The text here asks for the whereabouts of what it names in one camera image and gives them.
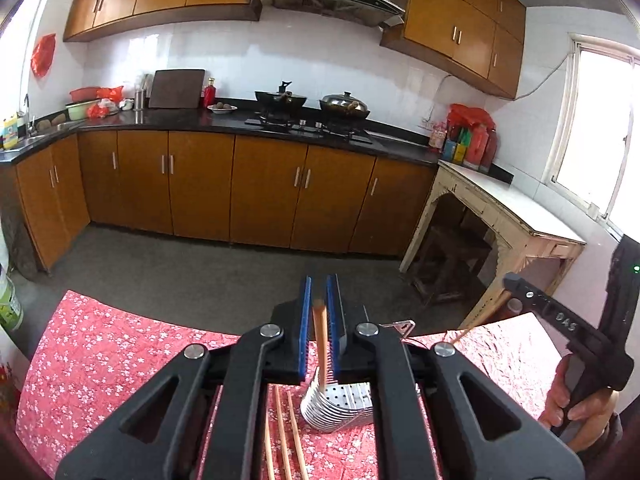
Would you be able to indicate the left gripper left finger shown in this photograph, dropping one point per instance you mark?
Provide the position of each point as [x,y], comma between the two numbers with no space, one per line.
[203,414]

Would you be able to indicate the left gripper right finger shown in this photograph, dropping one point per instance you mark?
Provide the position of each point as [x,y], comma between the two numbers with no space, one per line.
[436,415]

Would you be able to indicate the bamboo chopstick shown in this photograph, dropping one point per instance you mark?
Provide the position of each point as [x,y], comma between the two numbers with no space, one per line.
[268,449]
[488,315]
[322,339]
[286,465]
[296,437]

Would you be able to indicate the person right hand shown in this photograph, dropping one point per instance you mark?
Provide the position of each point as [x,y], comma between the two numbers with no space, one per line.
[593,413]

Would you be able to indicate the red floral tablecloth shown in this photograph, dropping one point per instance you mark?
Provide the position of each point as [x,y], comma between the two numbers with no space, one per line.
[92,357]

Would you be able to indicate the cream wooden side table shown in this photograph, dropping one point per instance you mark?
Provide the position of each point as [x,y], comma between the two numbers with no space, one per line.
[525,231]

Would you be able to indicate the right window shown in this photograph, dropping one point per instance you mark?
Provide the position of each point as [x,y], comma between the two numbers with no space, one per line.
[595,155]

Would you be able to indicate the window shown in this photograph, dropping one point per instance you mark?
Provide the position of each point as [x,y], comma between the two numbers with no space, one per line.
[595,155]
[17,42]

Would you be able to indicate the red oil bottles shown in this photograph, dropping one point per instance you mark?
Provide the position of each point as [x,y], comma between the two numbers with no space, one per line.
[482,149]

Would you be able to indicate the red bag on side table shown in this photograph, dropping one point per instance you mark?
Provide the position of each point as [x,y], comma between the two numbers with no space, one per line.
[469,117]

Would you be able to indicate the lower wooden cabinets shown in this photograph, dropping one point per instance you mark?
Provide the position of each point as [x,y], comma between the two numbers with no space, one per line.
[210,186]

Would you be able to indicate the wooden cabinets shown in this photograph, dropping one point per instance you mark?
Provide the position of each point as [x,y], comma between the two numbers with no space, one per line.
[479,41]
[210,186]

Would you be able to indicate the gas stove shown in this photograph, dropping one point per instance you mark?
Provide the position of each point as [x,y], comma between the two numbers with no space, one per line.
[312,129]

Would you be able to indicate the green bowl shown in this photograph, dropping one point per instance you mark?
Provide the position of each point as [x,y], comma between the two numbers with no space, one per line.
[79,110]

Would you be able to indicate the yellow dish soap bottle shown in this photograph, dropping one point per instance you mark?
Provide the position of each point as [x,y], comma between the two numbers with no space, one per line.
[9,135]

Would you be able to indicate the red bottle on counter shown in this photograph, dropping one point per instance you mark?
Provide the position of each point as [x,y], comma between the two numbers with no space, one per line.
[209,93]

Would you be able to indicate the dark cutting board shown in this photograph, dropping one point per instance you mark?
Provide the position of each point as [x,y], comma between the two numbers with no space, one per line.
[175,89]

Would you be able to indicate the red basin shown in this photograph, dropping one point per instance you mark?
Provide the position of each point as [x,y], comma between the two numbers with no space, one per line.
[84,94]

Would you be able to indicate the lidded wok right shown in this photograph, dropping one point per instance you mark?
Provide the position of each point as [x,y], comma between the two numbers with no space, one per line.
[344,106]

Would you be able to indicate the black wok left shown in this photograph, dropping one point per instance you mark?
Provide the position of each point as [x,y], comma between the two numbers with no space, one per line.
[282,102]

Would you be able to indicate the upper wooden cabinets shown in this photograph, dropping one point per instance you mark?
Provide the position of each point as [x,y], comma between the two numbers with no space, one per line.
[479,41]

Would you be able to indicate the left window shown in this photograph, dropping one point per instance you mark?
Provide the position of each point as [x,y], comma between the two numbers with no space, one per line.
[17,42]

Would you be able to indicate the wire utensil holder basket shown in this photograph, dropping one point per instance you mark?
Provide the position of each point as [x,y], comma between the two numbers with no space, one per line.
[340,407]

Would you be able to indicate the red plastic bag wall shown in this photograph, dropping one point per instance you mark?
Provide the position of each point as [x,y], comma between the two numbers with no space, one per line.
[42,55]

